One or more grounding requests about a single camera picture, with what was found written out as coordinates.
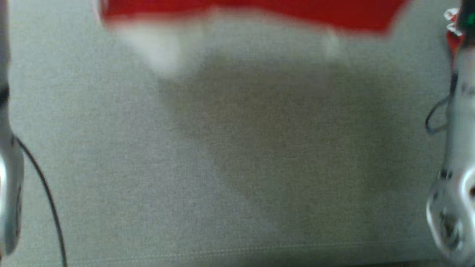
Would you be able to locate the red garment with striped band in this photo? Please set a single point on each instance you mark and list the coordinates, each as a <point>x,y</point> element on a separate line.
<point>259,7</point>

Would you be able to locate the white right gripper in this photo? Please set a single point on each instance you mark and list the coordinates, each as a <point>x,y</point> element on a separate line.
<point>468,18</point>

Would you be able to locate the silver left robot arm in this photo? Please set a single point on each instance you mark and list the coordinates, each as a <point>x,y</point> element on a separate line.
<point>9,167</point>

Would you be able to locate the large grey sofa seat cushion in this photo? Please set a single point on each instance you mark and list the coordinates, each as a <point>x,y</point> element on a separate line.
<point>222,148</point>

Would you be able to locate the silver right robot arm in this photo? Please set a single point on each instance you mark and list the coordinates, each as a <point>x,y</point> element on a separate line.
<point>462,148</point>

